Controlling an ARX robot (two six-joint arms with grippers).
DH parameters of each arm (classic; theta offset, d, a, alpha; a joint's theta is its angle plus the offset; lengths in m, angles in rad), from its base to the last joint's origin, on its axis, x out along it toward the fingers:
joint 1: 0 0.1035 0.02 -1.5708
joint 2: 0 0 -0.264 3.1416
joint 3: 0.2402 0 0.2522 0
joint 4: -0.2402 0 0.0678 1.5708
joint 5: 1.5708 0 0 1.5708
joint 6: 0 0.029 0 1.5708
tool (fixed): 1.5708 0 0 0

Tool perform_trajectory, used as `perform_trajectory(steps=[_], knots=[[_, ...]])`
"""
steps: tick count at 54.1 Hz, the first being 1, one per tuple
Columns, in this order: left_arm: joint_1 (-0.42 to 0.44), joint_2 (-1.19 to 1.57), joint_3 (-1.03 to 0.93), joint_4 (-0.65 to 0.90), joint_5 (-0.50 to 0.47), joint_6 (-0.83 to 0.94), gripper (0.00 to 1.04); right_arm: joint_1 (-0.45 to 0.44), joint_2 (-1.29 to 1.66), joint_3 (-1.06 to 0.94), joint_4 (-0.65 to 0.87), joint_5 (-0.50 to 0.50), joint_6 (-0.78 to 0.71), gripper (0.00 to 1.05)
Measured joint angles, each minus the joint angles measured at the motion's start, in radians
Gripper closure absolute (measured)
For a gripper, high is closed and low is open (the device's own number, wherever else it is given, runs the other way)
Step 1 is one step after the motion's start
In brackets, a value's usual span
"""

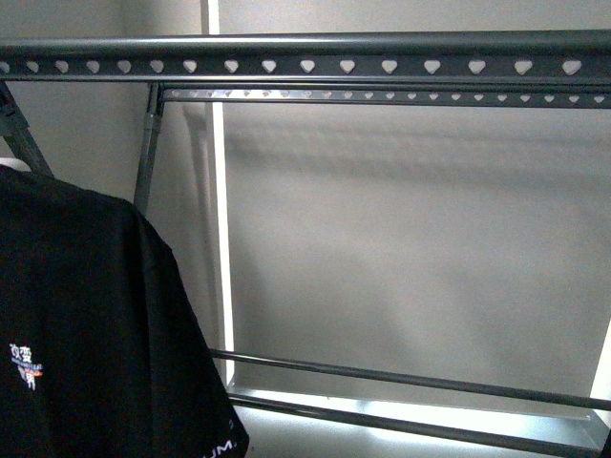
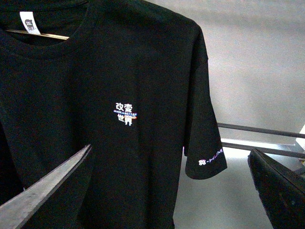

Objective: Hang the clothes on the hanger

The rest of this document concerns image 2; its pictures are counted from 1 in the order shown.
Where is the camera left gripper right finger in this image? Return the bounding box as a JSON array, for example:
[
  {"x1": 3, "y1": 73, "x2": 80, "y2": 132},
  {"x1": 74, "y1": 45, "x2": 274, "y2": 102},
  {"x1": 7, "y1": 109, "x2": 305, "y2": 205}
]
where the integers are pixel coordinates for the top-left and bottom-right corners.
[{"x1": 248, "y1": 149, "x2": 305, "y2": 229}]

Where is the black t-shirt small chest logo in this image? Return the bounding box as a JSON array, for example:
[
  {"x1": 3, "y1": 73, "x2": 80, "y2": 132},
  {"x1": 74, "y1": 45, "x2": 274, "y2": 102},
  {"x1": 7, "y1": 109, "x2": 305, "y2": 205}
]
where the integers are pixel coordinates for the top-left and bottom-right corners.
[{"x1": 0, "y1": 0, "x2": 227, "y2": 229}]

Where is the camera left gripper left finger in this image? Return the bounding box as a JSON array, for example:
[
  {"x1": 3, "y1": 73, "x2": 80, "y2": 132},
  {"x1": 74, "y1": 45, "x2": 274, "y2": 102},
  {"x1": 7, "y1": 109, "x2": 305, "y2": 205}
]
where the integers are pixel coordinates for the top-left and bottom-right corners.
[{"x1": 0, "y1": 145, "x2": 92, "y2": 229}]

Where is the grey metal clothes rack frame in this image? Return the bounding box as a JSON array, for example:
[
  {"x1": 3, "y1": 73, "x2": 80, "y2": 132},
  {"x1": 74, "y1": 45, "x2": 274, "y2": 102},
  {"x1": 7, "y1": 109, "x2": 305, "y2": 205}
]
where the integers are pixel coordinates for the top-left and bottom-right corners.
[{"x1": 218, "y1": 123, "x2": 305, "y2": 159}]

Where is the wooden clothes hanger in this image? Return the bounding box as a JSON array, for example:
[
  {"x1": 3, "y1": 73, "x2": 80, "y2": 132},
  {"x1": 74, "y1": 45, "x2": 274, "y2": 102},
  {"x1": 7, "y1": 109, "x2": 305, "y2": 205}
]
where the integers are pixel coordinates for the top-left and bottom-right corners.
[{"x1": 5, "y1": 30, "x2": 69, "y2": 40}]

